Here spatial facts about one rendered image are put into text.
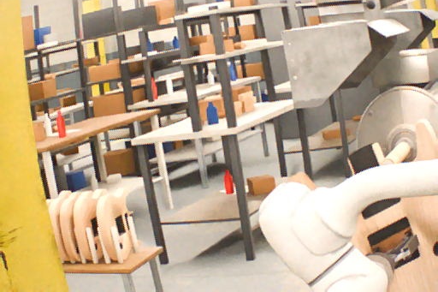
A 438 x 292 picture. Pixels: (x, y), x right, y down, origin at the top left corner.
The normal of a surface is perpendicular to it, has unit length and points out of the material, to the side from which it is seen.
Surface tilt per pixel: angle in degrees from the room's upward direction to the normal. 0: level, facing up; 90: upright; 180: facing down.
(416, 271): 88
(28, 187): 90
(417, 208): 88
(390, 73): 90
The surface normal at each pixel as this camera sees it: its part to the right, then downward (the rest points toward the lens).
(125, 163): 0.89, -0.10
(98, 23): -0.32, 0.15
